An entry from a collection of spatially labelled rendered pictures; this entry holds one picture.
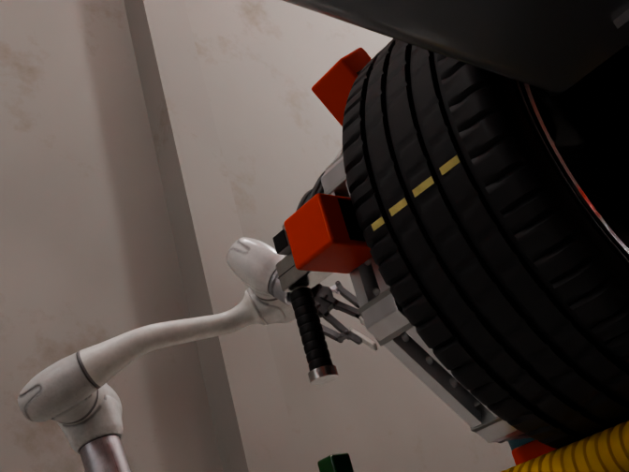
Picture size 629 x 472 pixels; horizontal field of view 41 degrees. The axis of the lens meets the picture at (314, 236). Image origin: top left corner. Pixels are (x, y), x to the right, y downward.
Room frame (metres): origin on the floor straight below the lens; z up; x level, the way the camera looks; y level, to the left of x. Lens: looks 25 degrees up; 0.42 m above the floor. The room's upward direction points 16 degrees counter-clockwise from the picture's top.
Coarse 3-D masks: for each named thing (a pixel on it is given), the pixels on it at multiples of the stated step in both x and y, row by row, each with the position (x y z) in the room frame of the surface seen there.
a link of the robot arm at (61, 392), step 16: (48, 368) 1.81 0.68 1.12; (64, 368) 1.80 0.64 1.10; (80, 368) 1.80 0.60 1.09; (32, 384) 1.81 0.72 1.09; (48, 384) 1.80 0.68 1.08; (64, 384) 1.80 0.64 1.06; (80, 384) 1.81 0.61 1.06; (32, 400) 1.81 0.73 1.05; (48, 400) 1.81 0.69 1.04; (64, 400) 1.82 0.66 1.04; (80, 400) 1.86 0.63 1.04; (32, 416) 1.84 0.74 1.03; (48, 416) 1.85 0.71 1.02; (64, 416) 1.88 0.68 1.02; (80, 416) 1.91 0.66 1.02
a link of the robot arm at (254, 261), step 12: (240, 240) 1.80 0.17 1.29; (252, 240) 1.80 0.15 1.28; (228, 252) 1.81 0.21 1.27; (240, 252) 1.79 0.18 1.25; (252, 252) 1.78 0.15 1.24; (264, 252) 1.78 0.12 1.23; (228, 264) 1.83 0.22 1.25; (240, 264) 1.79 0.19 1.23; (252, 264) 1.78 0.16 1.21; (264, 264) 1.77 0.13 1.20; (240, 276) 1.82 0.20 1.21; (252, 276) 1.79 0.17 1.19; (264, 276) 1.78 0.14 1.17; (252, 288) 1.85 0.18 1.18; (264, 288) 1.81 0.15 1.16
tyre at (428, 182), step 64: (384, 64) 0.88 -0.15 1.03; (448, 64) 0.77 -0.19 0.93; (384, 128) 0.85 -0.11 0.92; (448, 128) 0.78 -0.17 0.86; (512, 128) 0.75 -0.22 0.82; (384, 192) 0.86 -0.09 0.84; (448, 192) 0.81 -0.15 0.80; (512, 192) 0.77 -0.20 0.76; (384, 256) 0.89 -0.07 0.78; (448, 256) 0.84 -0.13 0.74; (512, 256) 0.81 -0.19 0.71; (576, 256) 0.78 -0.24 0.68; (448, 320) 0.90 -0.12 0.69; (512, 320) 0.86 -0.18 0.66; (576, 320) 0.84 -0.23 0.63; (512, 384) 0.94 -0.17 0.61; (576, 384) 0.91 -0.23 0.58
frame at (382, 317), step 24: (336, 168) 0.98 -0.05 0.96; (336, 192) 1.00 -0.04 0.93; (360, 288) 1.00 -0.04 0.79; (384, 288) 0.97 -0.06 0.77; (360, 312) 1.00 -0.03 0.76; (384, 312) 0.98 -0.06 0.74; (384, 336) 1.01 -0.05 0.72; (408, 336) 1.03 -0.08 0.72; (408, 360) 1.03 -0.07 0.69; (432, 360) 1.05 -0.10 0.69; (432, 384) 1.05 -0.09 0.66; (456, 384) 1.08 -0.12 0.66; (456, 408) 1.08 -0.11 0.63; (480, 408) 1.10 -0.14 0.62; (480, 432) 1.10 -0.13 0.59; (504, 432) 1.09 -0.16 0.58
